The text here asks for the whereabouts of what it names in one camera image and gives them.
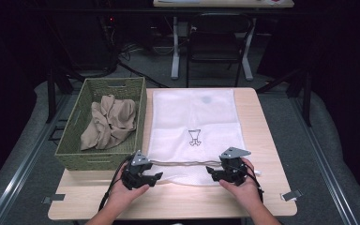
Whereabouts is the aluminium floor rail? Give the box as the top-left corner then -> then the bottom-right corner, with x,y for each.
289,93 -> 360,225
0,93 -> 73,225

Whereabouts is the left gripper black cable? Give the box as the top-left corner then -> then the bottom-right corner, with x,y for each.
97,156 -> 132,212

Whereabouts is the white-legged wooden desk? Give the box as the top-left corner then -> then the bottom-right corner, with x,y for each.
153,0 -> 294,82

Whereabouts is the person's left hand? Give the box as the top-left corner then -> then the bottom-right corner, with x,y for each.
107,162 -> 151,207

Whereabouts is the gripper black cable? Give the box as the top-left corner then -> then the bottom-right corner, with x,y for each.
97,156 -> 132,212
237,165 -> 265,204

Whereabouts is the grey tape piece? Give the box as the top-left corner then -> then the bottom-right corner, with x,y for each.
280,189 -> 303,202

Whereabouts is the black floor cable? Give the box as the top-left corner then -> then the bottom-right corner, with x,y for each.
116,59 -> 170,89

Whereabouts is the dark tape piece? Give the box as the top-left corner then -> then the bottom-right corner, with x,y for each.
41,193 -> 66,204

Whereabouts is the beige cloth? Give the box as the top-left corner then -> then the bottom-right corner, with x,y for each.
80,94 -> 138,151

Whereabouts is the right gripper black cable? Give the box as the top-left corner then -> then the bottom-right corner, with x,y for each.
237,165 -> 265,204

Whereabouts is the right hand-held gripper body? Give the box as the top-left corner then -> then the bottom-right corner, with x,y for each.
219,146 -> 252,188

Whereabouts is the green woven basket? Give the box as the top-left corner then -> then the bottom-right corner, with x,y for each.
54,77 -> 148,172

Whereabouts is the black metal stand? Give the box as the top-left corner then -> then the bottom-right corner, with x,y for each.
256,67 -> 313,128
45,67 -> 85,125

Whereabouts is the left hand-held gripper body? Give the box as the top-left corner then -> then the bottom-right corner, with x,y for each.
121,149 -> 154,191

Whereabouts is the white mesh laundry bag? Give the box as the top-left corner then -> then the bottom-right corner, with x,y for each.
143,88 -> 256,187

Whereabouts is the black folding chair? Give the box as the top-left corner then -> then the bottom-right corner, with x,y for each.
186,12 -> 254,88

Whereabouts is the person's right hand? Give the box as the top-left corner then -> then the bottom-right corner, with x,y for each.
218,157 -> 263,209

